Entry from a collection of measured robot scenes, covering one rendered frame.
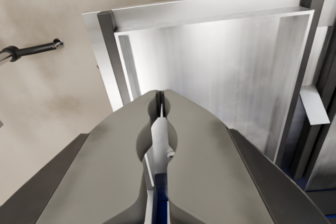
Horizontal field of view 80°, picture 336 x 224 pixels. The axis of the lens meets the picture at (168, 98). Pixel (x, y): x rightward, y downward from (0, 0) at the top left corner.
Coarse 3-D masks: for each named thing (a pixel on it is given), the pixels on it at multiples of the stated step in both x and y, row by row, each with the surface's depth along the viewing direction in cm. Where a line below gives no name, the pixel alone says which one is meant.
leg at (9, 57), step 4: (4, 52) 107; (8, 52) 108; (0, 56) 103; (4, 56) 105; (8, 56) 107; (12, 56) 109; (0, 60) 102; (4, 60) 104; (8, 60) 107; (0, 64) 102
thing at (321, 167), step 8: (328, 104) 36; (328, 112) 36; (320, 128) 38; (328, 128) 36; (320, 136) 39; (328, 136) 42; (320, 144) 39; (328, 144) 43; (312, 152) 42; (320, 152) 40; (328, 152) 44; (312, 160) 42; (320, 160) 46; (328, 160) 46; (312, 168) 42; (320, 168) 47; (328, 168) 47; (304, 176) 45; (312, 176) 49; (320, 176) 49; (328, 176) 49; (304, 184) 46; (312, 184) 50; (320, 184) 50; (328, 184) 50
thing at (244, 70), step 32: (128, 32) 27; (160, 32) 30; (192, 32) 30; (224, 32) 30; (256, 32) 30; (288, 32) 30; (128, 64) 32; (160, 64) 33; (192, 64) 33; (224, 64) 33; (256, 64) 33; (288, 64) 32; (192, 96) 36; (224, 96) 36; (256, 96) 36; (288, 96) 33; (160, 128) 41; (256, 128) 41; (160, 160) 46
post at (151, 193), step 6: (150, 192) 48; (156, 192) 52; (150, 198) 47; (156, 198) 51; (150, 204) 45; (156, 204) 50; (150, 210) 44; (156, 210) 50; (150, 216) 43; (156, 216) 49; (144, 222) 42; (150, 222) 42; (156, 222) 48
